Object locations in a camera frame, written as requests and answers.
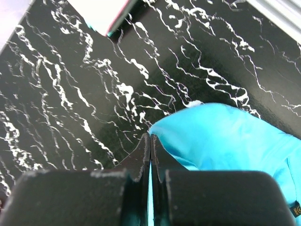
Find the pink folded t shirt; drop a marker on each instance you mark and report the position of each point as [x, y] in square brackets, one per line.
[124, 8]

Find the aluminium rail frame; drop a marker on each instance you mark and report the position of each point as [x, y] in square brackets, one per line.
[286, 14]

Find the turquoise t shirt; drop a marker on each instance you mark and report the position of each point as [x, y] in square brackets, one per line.
[216, 136]

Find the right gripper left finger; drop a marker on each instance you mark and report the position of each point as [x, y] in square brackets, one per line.
[135, 203]

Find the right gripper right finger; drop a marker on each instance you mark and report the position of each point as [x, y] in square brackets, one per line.
[161, 161]

